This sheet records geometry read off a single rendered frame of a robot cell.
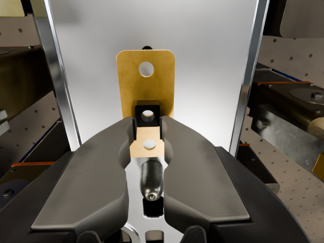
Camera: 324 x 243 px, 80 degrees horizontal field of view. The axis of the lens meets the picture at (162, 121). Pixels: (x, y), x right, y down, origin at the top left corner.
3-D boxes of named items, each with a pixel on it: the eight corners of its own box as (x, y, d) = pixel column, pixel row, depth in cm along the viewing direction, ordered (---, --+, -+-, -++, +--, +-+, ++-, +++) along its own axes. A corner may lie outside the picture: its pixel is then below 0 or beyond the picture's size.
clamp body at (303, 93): (253, 79, 53) (392, 162, 22) (210, 80, 53) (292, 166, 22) (258, 54, 50) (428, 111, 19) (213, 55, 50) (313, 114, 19)
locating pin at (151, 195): (162, 170, 29) (165, 207, 24) (141, 170, 29) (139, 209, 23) (162, 153, 28) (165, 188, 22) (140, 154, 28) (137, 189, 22)
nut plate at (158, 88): (172, 154, 17) (173, 163, 15) (127, 155, 16) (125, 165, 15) (174, 49, 13) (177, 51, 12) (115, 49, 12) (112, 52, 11)
